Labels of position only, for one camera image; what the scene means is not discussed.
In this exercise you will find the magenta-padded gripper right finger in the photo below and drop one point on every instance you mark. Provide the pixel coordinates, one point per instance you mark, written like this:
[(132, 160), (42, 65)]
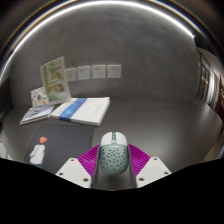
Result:
[(152, 170)]

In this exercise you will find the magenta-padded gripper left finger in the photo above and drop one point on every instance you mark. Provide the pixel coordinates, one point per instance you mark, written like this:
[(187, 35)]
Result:
[(74, 171)]

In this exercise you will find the dark mouse pad cartoon print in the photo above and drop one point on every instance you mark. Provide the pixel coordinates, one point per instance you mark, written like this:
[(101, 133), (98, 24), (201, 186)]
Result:
[(63, 141)]

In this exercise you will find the white and green perforated mouse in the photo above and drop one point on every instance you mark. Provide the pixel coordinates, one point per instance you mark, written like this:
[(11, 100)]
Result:
[(114, 156)]

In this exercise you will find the white book with blue band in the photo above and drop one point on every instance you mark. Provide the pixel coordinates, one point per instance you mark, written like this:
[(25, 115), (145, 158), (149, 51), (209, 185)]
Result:
[(85, 110)]

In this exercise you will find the striped grey booklet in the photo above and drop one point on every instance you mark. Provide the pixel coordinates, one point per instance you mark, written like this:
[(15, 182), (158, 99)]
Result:
[(36, 114)]

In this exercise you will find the small illustrated card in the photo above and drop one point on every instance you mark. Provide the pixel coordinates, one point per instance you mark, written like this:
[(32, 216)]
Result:
[(39, 97)]

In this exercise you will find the green and white standing brochure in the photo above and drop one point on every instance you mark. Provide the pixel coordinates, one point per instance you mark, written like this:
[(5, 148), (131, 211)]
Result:
[(55, 80)]

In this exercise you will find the long ceiling light strip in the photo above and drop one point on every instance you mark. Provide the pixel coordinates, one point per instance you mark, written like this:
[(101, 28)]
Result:
[(100, 6)]

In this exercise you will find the white paper sheet on wall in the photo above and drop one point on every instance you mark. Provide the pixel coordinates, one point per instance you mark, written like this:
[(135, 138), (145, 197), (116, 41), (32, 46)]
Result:
[(71, 74), (83, 72), (114, 71), (98, 71)]

